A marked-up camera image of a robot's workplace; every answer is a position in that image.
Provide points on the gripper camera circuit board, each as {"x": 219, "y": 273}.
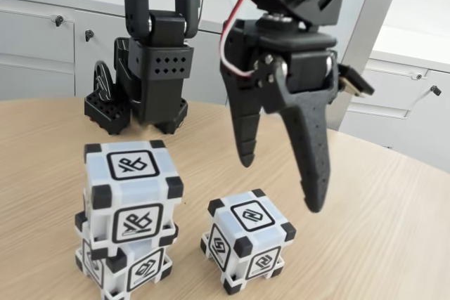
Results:
{"x": 355, "y": 82}

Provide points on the white cube zigzag diamond symbol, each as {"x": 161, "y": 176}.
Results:
{"x": 251, "y": 217}

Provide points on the white cube overlapping squares symbol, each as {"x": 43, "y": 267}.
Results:
{"x": 144, "y": 268}

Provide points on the black cabinet key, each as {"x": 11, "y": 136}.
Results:
{"x": 89, "y": 34}
{"x": 436, "y": 90}
{"x": 58, "y": 20}

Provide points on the grey metal pillar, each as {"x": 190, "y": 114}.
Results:
{"x": 365, "y": 33}

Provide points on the white cube crossed lines symbol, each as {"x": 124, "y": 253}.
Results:
{"x": 131, "y": 164}

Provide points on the black round clamp knob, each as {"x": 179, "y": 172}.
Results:
{"x": 102, "y": 82}

